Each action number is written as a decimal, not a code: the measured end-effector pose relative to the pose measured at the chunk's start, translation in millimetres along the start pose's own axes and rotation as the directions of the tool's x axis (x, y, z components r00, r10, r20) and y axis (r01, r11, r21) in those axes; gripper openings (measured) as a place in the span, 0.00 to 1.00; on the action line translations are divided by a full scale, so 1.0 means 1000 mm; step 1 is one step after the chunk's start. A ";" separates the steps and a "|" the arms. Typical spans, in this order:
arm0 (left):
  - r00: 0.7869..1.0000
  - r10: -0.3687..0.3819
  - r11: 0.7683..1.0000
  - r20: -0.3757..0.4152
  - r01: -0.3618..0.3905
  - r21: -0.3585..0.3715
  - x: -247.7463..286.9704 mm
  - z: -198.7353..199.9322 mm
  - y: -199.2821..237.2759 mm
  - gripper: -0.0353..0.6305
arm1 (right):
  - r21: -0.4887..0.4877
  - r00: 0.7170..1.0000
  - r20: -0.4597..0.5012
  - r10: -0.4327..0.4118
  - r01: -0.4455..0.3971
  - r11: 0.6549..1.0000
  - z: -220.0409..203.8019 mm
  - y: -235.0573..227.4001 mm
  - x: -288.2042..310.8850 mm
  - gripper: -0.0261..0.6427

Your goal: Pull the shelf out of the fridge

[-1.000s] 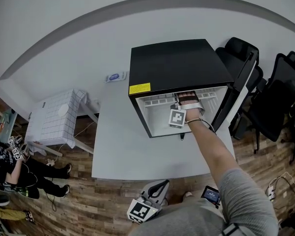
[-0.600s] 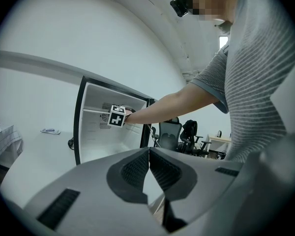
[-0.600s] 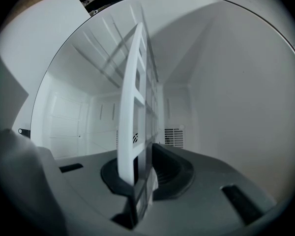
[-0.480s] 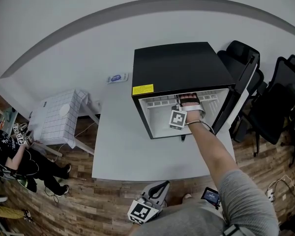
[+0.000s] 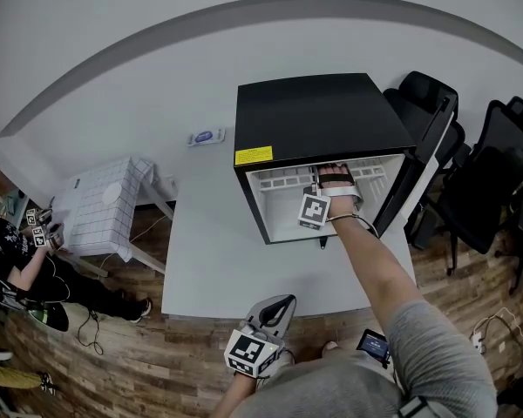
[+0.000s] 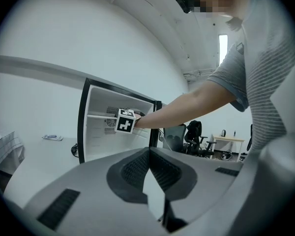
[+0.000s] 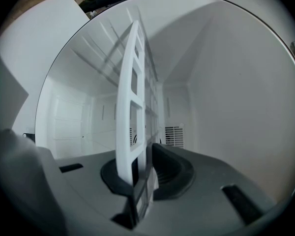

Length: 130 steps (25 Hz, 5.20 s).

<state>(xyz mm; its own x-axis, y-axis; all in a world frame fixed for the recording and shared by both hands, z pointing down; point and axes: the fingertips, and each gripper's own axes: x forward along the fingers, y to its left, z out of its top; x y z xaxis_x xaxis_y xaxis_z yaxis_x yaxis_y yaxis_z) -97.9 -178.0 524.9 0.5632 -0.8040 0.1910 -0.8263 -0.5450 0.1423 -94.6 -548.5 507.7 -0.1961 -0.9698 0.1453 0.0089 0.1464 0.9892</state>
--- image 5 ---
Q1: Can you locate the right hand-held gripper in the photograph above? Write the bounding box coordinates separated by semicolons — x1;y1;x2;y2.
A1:
296;166;365;231

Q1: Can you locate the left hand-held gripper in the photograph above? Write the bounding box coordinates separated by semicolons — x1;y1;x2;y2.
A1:
224;294;296;379

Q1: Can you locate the white wire fridge shelf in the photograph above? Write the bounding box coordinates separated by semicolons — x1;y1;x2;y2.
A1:
252;157;402;191

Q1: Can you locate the person's left forearm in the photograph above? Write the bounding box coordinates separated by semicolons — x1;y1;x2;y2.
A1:
213;372;262;418

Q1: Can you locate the person's right forearm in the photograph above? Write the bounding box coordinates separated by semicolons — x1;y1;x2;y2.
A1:
329;198;424;334

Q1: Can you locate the black mini fridge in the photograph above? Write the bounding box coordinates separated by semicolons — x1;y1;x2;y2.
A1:
233;72;418;246

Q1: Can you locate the person's right hand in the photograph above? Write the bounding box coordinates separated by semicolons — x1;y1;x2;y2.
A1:
321;162;352;177

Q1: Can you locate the thin wrist band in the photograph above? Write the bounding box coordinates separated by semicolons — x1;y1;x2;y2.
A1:
324;212;363;224

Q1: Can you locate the black phone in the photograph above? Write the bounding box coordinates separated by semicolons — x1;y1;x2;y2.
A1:
356;328;391;367

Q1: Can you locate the small white table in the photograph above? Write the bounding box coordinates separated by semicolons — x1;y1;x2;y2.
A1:
73;176;175;278

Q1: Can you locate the white wet wipes packet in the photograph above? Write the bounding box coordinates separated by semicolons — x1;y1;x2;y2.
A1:
187;126;227;148

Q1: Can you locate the black mesh office chair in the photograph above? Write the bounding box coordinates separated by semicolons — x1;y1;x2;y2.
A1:
426;96;523;278

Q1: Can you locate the person's grey shirt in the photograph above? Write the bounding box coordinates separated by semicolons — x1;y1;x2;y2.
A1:
230;298;498;418

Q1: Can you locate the white checked tablecloth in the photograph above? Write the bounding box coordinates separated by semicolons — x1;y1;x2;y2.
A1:
51;155;156;263

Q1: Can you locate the white round plate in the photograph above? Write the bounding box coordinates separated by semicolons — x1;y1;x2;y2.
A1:
102;184;124;207

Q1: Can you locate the pale green table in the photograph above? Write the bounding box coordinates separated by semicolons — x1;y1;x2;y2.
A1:
0;189;31;230

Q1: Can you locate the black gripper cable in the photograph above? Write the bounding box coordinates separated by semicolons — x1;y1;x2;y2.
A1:
352;214;381;239

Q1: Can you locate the grey strap with buckle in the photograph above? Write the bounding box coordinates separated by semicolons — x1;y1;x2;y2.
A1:
391;396;437;418

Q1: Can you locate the black floor cable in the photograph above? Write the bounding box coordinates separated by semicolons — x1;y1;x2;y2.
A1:
77;309;105;356

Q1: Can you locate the white cable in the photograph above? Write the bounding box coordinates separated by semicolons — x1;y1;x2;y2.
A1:
474;307;523;369

